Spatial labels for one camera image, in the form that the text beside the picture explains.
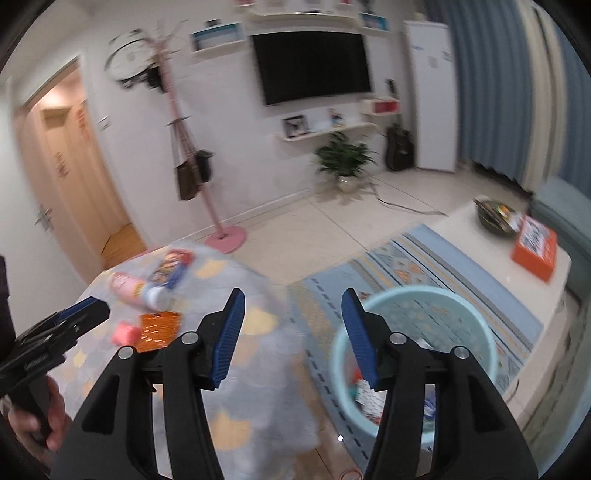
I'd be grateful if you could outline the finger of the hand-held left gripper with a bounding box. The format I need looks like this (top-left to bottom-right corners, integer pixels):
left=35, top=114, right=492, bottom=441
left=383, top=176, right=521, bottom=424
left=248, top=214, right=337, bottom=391
left=44, top=305, right=112, bottom=354
left=55, top=298, right=100, bottom=324

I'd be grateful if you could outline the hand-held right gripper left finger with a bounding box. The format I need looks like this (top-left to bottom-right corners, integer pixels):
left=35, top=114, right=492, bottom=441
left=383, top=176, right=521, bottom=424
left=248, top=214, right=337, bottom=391
left=50, top=287, right=246, bottom=480

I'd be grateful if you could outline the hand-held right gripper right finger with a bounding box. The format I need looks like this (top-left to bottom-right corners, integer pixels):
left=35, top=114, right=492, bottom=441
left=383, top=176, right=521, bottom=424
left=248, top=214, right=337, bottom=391
left=341, top=288, right=541, bottom=480

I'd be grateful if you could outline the light blue plastic basket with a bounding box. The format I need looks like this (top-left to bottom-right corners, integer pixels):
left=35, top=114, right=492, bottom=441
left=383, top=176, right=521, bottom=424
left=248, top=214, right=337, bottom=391
left=330, top=286, right=499, bottom=439

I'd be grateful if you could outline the person's left hand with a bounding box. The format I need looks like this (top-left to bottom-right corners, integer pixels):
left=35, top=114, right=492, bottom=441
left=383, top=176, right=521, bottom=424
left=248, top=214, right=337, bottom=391
left=7, top=378, right=73, bottom=455

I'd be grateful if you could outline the small pink block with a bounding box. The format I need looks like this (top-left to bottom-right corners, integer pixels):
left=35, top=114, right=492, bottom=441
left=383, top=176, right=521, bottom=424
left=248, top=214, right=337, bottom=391
left=112, top=322, right=140, bottom=347

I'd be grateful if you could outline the patterned grey tablecloth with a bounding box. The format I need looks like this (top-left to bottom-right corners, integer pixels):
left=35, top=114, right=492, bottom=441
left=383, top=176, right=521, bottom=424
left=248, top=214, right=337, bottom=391
left=76, top=240, right=324, bottom=480

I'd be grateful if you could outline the pink cylindrical container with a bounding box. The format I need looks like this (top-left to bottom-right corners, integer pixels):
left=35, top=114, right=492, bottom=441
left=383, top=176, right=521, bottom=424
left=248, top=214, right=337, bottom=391
left=109, top=271, right=174, bottom=311

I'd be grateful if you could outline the orange flat packet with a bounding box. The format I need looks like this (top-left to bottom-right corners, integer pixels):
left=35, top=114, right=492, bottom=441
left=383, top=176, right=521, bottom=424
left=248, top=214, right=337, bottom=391
left=136, top=311, right=184, bottom=354

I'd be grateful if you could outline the colourful snack packet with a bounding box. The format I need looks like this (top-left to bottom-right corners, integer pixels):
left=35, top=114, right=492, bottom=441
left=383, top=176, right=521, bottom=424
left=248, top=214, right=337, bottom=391
left=148, top=249, right=195, bottom=291

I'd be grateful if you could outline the blue patterned rug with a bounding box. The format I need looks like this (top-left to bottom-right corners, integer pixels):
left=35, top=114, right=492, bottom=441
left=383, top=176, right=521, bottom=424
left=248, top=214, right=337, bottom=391
left=288, top=224, right=546, bottom=462

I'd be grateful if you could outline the pink coat rack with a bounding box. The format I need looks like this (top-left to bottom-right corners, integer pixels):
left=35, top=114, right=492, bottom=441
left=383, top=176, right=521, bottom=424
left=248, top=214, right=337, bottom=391
left=148, top=25, right=247, bottom=254

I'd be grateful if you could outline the white open door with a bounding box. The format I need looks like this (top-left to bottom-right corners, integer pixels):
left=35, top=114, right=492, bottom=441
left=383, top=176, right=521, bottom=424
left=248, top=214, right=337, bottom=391
left=0, top=69, right=102, bottom=289

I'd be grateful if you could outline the beige hallway door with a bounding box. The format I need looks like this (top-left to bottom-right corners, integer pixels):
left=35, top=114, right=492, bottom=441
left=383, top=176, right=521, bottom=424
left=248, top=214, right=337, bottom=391
left=44, top=99, right=130, bottom=241

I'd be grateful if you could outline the white coffee table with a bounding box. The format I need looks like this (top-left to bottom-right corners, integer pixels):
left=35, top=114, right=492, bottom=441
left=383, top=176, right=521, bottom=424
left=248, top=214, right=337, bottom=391
left=418, top=196, right=573, bottom=430

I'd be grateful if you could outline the brown hanging bag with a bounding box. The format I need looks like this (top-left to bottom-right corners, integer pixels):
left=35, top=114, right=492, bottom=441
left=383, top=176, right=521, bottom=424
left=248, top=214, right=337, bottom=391
left=175, top=152, right=201, bottom=201

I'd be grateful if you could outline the black hanging bag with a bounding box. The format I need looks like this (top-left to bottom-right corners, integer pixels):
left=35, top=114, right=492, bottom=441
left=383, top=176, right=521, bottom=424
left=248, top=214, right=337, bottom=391
left=194, top=150, right=214, bottom=182

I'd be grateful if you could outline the potted green plant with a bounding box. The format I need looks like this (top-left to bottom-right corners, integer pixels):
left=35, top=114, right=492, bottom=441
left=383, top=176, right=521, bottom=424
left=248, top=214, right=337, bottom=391
left=314, top=131, right=377, bottom=192

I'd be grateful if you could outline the dark bowl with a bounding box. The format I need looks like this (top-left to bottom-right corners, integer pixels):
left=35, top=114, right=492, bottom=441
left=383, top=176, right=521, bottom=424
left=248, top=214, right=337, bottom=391
left=473, top=198, right=522, bottom=238

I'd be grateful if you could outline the orange box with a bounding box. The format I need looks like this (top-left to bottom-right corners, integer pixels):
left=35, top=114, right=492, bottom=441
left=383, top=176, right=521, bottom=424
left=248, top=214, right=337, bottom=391
left=512, top=216, right=558, bottom=283

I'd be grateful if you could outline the teal sofa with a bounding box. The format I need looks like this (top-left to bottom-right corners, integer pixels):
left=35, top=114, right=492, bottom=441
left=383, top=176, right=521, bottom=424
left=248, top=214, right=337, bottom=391
left=529, top=178, right=591, bottom=296

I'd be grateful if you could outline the white refrigerator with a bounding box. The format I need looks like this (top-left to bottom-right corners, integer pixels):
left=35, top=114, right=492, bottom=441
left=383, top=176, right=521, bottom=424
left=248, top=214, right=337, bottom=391
left=402, top=19, right=458, bottom=174

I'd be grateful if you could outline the blue and beige curtain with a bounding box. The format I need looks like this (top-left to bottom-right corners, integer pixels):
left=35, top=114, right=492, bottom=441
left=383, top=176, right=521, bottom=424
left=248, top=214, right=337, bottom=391
left=422, top=0, right=591, bottom=199

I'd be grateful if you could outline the floor cable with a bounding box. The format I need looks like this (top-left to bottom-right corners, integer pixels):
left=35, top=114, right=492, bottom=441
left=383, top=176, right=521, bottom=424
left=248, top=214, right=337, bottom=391
left=369, top=178, right=448, bottom=217

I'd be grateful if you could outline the white low wall shelf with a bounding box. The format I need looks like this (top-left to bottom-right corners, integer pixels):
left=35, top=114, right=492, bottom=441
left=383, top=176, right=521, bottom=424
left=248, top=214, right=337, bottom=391
left=276, top=121, right=379, bottom=144

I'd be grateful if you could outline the black butterfly picture frame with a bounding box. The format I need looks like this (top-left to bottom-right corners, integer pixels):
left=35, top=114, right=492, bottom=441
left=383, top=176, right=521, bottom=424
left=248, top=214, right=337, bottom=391
left=283, top=114, right=309, bottom=138

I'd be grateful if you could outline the white and red wall cabinet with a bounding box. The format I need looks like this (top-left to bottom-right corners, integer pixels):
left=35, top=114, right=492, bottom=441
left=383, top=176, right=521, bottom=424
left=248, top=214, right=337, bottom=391
left=360, top=98, right=402, bottom=116

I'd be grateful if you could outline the panda wall clock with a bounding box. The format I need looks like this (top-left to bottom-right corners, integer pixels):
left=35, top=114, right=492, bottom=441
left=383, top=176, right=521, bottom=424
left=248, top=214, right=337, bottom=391
left=105, top=28, right=155, bottom=84

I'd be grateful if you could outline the wall-mounted television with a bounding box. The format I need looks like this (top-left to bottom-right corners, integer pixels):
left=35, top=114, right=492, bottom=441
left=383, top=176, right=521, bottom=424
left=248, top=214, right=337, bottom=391
left=249, top=31, right=372, bottom=108

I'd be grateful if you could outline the blue wall box shelf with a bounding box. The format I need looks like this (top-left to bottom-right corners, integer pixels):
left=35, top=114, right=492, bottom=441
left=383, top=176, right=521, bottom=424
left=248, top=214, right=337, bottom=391
left=190, top=21, right=245, bottom=56

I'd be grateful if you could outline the small blue wall cube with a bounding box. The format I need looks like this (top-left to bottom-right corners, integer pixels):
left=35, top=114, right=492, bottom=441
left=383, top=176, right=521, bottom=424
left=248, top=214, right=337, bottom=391
left=358, top=11, right=393, bottom=35

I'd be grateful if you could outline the white curved wall shelf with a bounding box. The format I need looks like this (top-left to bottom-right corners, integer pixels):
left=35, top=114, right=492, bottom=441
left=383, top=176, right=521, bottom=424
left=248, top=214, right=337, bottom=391
left=242, top=9, right=393, bottom=38

